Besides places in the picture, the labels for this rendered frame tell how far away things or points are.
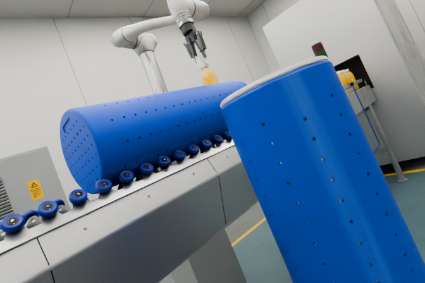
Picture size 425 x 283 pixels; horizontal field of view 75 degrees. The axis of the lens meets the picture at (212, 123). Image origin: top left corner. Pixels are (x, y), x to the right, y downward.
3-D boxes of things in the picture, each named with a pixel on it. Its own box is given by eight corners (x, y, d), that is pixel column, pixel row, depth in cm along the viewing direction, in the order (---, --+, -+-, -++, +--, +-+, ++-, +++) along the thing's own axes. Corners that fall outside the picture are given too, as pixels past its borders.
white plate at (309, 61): (346, 49, 67) (348, 54, 67) (265, 93, 88) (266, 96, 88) (281, 63, 49) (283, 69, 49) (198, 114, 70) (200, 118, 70)
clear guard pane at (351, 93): (350, 182, 154) (315, 103, 158) (379, 144, 212) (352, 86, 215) (351, 182, 154) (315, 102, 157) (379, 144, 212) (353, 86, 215)
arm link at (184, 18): (181, 11, 142) (186, 21, 142) (193, 12, 149) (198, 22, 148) (171, 21, 148) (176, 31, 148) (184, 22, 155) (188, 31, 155)
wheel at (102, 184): (92, 186, 80) (92, 180, 79) (106, 180, 83) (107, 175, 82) (100, 196, 78) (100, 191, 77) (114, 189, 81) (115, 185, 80)
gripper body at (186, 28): (177, 30, 148) (184, 46, 148) (186, 21, 143) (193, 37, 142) (187, 31, 154) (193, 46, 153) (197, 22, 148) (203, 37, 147)
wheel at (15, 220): (-3, 223, 63) (-3, 218, 62) (20, 215, 67) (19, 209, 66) (4, 237, 61) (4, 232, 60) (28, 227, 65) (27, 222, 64)
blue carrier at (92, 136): (81, 203, 96) (51, 131, 100) (231, 139, 160) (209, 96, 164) (113, 181, 77) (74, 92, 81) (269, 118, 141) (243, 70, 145)
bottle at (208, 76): (217, 102, 150) (203, 71, 151) (227, 96, 146) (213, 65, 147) (209, 103, 144) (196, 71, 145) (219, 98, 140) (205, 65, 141)
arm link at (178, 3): (182, 9, 141) (198, 12, 151) (171, -17, 142) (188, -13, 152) (169, 21, 148) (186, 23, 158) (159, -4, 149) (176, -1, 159)
